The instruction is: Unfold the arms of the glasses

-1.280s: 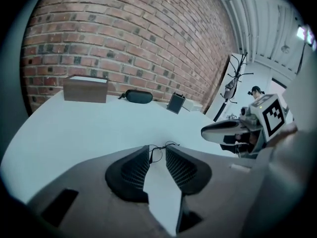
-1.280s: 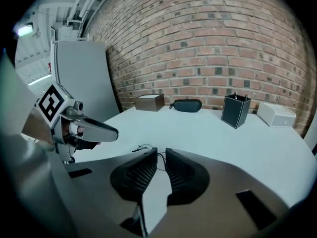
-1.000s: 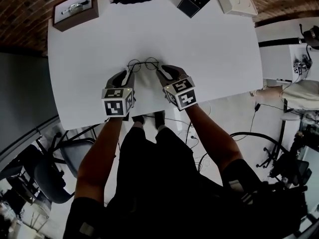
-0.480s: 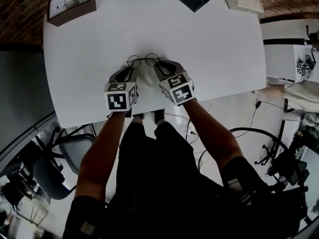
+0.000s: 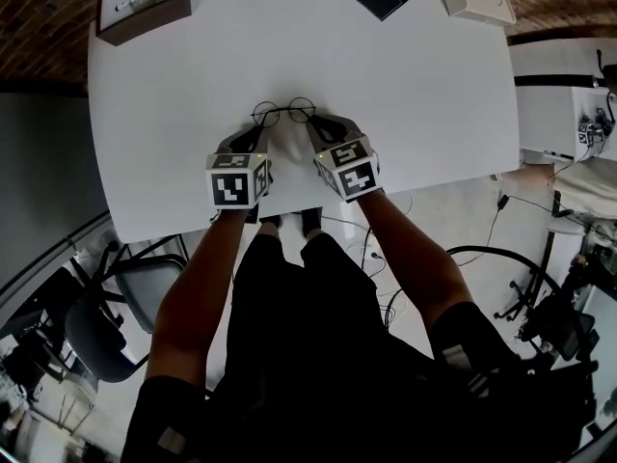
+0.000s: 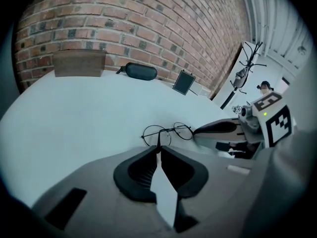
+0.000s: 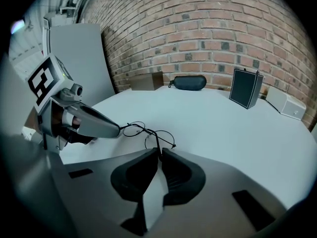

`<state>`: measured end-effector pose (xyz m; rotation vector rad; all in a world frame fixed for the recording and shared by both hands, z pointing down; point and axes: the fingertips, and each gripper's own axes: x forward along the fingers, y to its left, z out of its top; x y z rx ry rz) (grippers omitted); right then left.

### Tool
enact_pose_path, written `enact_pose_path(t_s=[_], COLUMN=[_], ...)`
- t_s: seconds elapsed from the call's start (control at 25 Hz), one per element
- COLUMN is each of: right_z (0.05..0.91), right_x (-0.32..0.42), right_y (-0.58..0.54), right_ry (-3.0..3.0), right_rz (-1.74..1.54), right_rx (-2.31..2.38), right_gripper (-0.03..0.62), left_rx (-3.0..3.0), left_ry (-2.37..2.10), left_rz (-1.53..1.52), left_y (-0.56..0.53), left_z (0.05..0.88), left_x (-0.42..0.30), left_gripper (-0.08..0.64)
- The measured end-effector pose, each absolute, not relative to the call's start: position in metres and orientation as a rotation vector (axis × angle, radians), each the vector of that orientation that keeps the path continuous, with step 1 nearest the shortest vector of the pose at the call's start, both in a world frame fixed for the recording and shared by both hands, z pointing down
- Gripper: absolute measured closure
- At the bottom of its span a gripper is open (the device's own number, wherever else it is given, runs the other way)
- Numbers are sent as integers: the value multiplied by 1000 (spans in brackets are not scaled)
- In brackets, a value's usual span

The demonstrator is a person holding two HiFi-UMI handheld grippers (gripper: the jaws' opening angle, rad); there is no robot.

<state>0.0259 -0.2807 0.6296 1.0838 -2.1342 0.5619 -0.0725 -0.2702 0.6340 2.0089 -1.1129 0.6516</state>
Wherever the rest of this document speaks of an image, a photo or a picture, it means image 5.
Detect person's black clothing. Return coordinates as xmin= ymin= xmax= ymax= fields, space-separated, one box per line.
xmin=122 ymin=231 xmax=599 ymax=463

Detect person's right forearm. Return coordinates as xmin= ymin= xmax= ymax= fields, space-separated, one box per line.
xmin=356 ymin=191 xmax=476 ymax=351

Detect round wire-frame eyeglasses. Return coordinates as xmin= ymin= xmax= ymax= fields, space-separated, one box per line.
xmin=250 ymin=96 xmax=318 ymax=127

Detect black curved tube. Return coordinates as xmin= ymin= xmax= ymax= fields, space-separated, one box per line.
xmin=445 ymin=244 xmax=565 ymax=308

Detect person's left forearm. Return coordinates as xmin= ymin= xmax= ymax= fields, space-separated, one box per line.
xmin=144 ymin=207 xmax=261 ymax=390

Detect white desk with drawers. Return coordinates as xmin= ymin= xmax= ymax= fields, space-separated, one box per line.
xmin=86 ymin=0 xmax=522 ymax=244

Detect white shelf unit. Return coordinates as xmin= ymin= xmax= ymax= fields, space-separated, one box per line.
xmin=508 ymin=39 xmax=617 ymax=163

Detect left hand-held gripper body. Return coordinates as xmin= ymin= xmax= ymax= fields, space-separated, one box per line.
xmin=205 ymin=125 xmax=274 ymax=210

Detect spare gripper on shelf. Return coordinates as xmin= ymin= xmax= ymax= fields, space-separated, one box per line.
xmin=577 ymin=108 xmax=613 ymax=149

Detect grey refrigerator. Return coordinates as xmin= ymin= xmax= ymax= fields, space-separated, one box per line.
xmin=0 ymin=92 xmax=115 ymax=303

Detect black folding chair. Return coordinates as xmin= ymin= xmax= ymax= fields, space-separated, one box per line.
xmin=62 ymin=241 xmax=192 ymax=384

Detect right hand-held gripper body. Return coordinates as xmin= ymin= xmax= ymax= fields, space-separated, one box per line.
xmin=306 ymin=112 xmax=385 ymax=204

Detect brown wooden box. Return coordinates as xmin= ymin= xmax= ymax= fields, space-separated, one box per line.
xmin=94 ymin=0 xmax=193 ymax=47

